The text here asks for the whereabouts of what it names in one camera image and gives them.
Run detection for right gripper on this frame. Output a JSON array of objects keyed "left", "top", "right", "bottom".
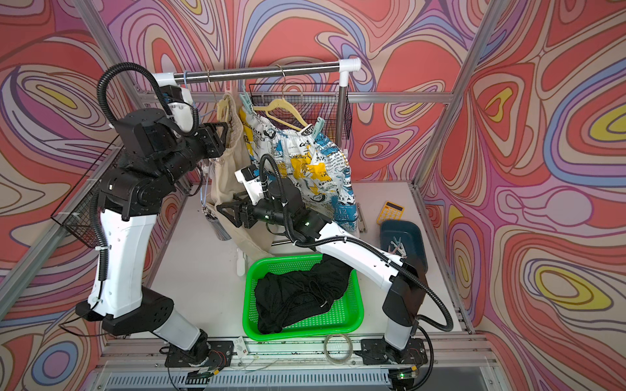
[{"left": 217, "top": 191, "right": 292, "bottom": 230}]

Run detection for beige shorts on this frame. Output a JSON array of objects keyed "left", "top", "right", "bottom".
[{"left": 209, "top": 93, "right": 274, "bottom": 262}]

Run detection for black shorts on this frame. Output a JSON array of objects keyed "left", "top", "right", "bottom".
[{"left": 254, "top": 254, "right": 353, "bottom": 334}]

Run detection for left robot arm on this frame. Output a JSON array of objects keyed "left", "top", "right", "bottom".
[{"left": 75, "top": 62, "right": 229, "bottom": 367}]

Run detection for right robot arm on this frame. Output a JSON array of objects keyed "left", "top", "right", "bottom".
[{"left": 217, "top": 154, "right": 454, "bottom": 352}]

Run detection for yellow hanger front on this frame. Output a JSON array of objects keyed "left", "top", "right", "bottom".
[{"left": 252, "top": 84, "right": 310, "bottom": 132}]

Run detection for printed white blue yellow shorts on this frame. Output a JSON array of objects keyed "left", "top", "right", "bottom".
[{"left": 239, "top": 107, "right": 358, "bottom": 233}]

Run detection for green clothespin on printed shorts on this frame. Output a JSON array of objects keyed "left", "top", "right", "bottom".
[{"left": 311, "top": 117, "right": 326, "bottom": 139}]

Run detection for green clothespin near rack top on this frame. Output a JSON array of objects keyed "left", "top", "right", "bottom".
[{"left": 240, "top": 92, "right": 254, "bottom": 115}]

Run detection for clothes rack with steel bar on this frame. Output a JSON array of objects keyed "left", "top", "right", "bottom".
[{"left": 153, "top": 58, "right": 362, "bottom": 148}]

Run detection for green plastic basket tray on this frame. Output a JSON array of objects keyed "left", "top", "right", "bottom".
[{"left": 242, "top": 253, "right": 365, "bottom": 341}]

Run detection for yellow calculator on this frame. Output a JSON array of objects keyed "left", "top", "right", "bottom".
[{"left": 377, "top": 201, "right": 404, "bottom": 225}]

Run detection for clear tape roll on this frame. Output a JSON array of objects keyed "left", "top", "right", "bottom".
[{"left": 323, "top": 334, "right": 354, "bottom": 366}]

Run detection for dark teal clothespin bin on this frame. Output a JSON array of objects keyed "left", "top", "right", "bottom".
[{"left": 380, "top": 220, "right": 429, "bottom": 272}]

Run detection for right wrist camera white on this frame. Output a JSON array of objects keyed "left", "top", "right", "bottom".
[{"left": 235, "top": 166, "right": 263, "bottom": 205}]

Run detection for black wire basket back wall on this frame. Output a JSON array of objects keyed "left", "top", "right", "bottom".
[{"left": 247, "top": 82, "right": 352, "bottom": 147}]

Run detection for black wire basket wall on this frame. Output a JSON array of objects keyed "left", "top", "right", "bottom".
[
  {"left": 51, "top": 137, "right": 122, "bottom": 249},
  {"left": 247, "top": 82, "right": 352, "bottom": 147}
]

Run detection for black wire basket left wall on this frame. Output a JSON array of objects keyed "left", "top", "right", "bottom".
[{"left": 51, "top": 137, "right": 122, "bottom": 249}]

